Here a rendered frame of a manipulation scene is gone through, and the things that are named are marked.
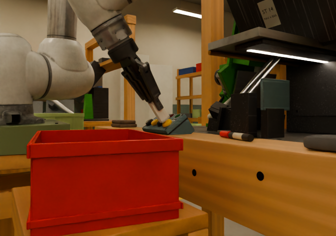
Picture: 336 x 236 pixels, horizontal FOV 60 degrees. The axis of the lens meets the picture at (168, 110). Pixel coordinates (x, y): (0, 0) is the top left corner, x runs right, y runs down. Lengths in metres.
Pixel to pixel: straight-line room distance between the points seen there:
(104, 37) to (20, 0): 7.40
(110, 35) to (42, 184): 0.42
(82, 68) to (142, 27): 7.90
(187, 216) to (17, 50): 0.71
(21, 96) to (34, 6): 7.19
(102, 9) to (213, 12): 1.03
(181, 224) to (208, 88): 1.20
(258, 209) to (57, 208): 0.33
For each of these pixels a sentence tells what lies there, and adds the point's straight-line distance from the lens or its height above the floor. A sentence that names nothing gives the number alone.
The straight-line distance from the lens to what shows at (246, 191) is 0.57.
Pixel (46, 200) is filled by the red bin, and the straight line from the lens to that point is 0.42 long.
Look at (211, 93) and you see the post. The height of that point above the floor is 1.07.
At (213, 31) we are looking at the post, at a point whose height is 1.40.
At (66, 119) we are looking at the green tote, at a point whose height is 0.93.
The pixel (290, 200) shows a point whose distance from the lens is 0.51.
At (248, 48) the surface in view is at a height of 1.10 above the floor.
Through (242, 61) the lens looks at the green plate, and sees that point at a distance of 0.91.
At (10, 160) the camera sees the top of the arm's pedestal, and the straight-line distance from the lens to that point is 0.88.
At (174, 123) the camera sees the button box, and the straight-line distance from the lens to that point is 0.80.
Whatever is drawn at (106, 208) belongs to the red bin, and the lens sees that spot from 0.43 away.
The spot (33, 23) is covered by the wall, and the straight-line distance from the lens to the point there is 7.99.
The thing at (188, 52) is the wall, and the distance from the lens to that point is 9.68.
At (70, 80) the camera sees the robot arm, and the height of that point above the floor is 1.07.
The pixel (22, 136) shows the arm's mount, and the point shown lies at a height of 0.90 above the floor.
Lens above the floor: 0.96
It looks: 1 degrees up
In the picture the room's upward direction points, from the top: straight up
